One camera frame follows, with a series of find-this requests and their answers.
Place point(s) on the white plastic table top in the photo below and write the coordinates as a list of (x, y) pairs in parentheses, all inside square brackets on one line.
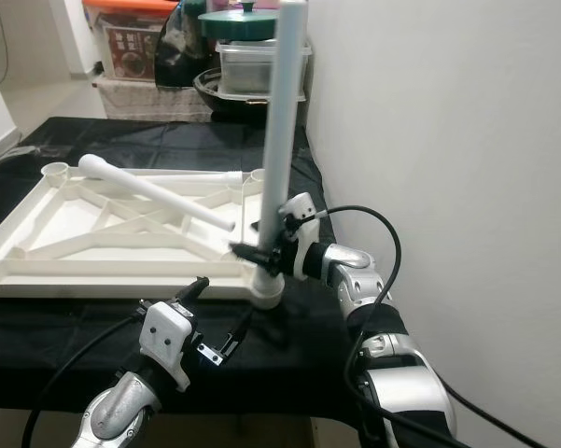
[(75, 224)]

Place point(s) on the black round pan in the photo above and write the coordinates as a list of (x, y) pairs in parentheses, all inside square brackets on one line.
[(224, 103)]

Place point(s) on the black plastic bag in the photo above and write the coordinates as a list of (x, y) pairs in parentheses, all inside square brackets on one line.
[(187, 47)]

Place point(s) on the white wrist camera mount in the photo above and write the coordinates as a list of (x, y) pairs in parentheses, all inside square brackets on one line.
[(303, 210), (168, 341)]

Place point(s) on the green lid with knob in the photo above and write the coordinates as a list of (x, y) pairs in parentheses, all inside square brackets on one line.
[(238, 23)]

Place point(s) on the clear box with orange lid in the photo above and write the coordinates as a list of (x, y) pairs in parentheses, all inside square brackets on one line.
[(131, 51)]

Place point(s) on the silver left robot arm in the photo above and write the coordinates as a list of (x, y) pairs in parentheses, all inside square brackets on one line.
[(121, 415)]

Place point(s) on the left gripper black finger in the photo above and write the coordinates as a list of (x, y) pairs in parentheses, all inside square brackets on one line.
[(238, 336), (191, 293)]

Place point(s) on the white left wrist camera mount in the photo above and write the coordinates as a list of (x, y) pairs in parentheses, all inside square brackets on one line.
[(168, 341)]

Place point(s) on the grey speckled ledge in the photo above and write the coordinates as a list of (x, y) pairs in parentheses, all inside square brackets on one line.
[(140, 101)]

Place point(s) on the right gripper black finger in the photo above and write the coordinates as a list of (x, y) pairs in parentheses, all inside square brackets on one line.
[(252, 253)]

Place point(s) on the clear plastic container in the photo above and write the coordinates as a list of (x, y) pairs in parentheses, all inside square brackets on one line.
[(247, 70)]

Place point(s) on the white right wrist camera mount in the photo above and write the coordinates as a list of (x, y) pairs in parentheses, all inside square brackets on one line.
[(303, 210)]

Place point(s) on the black tablecloth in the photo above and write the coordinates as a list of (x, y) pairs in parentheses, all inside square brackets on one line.
[(56, 345)]

